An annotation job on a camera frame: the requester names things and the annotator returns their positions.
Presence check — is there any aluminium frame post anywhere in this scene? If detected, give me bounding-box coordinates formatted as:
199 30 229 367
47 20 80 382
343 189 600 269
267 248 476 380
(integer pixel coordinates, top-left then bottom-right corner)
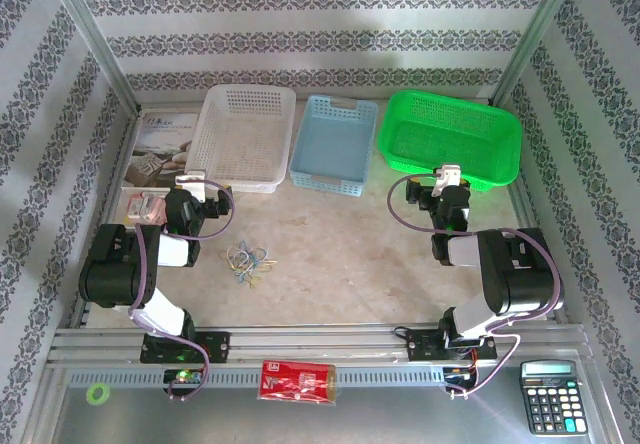
42 0 142 114
488 0 584 106

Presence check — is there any printed booklet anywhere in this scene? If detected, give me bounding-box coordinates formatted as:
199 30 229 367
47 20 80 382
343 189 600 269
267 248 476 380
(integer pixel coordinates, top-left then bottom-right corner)
122 109 199 190

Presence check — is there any light blue plastic basket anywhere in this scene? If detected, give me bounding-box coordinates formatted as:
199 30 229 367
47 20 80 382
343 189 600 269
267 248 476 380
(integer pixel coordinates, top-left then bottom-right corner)
289 94 380 198

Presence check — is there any red packet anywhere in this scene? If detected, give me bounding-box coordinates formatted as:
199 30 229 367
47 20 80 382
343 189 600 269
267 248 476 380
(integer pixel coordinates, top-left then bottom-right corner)
257 358 339 408

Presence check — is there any controller board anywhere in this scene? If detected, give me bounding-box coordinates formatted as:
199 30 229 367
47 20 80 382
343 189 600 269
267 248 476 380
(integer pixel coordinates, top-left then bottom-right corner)
163 367 206 386
443 365 479 390

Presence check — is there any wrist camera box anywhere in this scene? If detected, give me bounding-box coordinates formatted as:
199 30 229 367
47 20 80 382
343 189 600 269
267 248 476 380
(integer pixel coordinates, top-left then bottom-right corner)
174 170 209 204
431 163 462 198

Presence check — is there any white plastic basket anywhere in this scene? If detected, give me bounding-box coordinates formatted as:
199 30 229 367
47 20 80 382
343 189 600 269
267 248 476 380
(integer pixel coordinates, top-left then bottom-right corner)
183 83 297 195

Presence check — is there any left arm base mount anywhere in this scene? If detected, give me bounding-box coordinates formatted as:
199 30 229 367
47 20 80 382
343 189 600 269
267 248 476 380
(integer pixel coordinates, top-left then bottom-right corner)
139 331 231 365

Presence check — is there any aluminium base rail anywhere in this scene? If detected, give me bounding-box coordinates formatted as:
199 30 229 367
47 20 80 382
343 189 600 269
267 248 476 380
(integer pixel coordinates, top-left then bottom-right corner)
47 322 592 368

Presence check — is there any left controller board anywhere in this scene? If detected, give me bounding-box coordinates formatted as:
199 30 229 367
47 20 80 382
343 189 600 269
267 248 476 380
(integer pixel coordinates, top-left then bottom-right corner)
163 367 206 386

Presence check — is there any black calculator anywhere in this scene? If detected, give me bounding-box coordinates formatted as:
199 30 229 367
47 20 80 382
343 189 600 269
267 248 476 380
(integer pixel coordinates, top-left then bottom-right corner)
519 360 589 436

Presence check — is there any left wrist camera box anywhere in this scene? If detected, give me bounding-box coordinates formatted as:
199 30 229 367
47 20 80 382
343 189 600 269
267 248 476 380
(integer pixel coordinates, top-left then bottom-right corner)
174 170 209 204

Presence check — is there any pink packaged item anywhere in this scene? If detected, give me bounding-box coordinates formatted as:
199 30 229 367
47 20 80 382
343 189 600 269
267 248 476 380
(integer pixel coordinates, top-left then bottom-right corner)
122 191 169 228

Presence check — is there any right controller board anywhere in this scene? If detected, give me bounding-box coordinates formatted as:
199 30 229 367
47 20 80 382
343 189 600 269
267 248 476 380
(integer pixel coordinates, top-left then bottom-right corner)
443 365 479 390

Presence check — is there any yellow cable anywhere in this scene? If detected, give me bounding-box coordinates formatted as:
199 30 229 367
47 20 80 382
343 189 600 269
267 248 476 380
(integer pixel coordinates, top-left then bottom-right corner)
232 263 264 290
225 247 279 273
228 251 261 285

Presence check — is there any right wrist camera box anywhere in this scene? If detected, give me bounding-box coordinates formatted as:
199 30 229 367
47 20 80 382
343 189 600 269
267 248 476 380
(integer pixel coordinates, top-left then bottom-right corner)
431 163 462 198

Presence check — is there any green plastic basket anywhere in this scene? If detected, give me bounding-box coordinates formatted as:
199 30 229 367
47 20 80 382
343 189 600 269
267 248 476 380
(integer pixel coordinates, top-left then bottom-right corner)
377 89 524 193

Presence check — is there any aluminium side rail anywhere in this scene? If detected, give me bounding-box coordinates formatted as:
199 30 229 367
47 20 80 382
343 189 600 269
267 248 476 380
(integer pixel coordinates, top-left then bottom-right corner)
67 108 142 330
505 177 571 324

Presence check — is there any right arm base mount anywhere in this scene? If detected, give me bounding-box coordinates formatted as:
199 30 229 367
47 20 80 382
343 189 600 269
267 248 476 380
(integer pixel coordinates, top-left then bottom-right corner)
407 327 499 364

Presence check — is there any pile of coloured rubber bands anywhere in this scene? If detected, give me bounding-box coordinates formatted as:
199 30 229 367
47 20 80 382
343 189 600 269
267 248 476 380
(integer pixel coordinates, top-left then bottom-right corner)
233 241 271 285

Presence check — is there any green tape roll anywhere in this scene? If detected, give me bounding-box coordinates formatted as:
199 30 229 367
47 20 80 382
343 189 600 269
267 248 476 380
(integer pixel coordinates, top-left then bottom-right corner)
85 383 111 407

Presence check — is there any grey slotted cable duct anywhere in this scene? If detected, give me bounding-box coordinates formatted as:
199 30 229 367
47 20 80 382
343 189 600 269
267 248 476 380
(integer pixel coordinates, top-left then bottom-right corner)
67 367 447 389

